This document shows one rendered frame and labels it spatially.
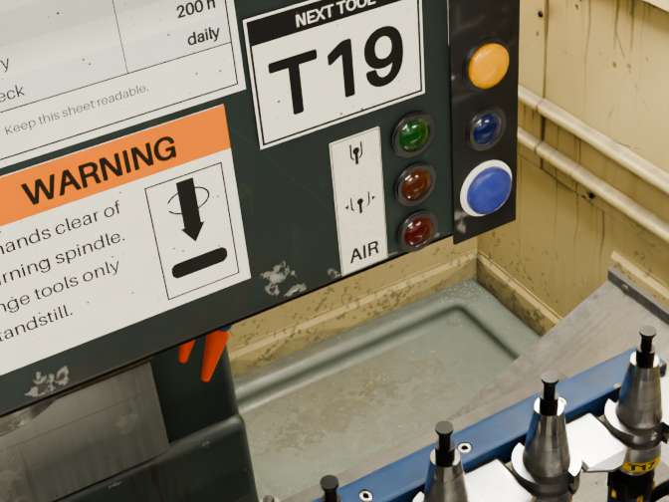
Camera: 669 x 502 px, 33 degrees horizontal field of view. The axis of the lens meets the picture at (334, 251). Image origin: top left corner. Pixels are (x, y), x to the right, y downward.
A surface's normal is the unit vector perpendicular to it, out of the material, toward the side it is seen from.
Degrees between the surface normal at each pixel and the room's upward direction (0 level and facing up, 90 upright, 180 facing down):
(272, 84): 90
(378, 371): 0
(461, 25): 90
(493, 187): 87
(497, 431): 0
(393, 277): 90
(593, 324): 24
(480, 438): 0
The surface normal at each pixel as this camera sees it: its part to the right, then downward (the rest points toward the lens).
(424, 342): -0.08, -0.81
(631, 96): -0.87, 0.31
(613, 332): -0.43, -0.59
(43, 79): 0.48, 0.48
